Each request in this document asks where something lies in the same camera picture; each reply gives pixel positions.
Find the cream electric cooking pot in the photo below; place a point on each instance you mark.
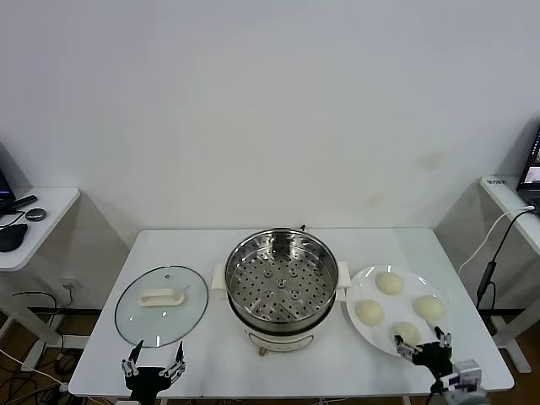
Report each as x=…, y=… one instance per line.
x=282, y=337

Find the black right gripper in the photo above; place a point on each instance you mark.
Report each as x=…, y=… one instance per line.
x=434, y=358

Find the white side desk with laptop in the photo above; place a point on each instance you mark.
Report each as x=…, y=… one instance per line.
x=512, y=211

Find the black computer monitor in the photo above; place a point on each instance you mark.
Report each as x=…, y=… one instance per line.
x=4, y=177

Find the black remote control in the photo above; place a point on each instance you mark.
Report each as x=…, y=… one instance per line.
x=23, y=201

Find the glass pot lid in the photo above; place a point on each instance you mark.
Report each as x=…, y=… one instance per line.
x=160, y=312

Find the open laptop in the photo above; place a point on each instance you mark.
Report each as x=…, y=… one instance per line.
x=531, y=169

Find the white round plate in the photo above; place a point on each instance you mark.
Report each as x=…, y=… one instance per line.
x=388, y=337

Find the steel steamer basket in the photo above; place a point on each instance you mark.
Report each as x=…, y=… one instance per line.
x=280, y=274

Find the white wall socket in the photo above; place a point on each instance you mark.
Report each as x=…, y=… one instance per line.
x=67, y=287

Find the white side desk with monitor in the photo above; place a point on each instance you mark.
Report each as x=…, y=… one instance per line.
x=46, y=219

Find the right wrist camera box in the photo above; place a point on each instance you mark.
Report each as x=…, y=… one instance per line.
x=464, y=371

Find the round dark grey puck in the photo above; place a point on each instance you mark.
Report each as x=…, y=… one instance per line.
x=35, y=214

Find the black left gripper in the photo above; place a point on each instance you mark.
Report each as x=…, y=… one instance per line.
x=147, y=377

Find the white steamed baozi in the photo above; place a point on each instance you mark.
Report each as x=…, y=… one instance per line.
x=428, y=306
x=408, y=331
x=390, y=282
x=369, y=313

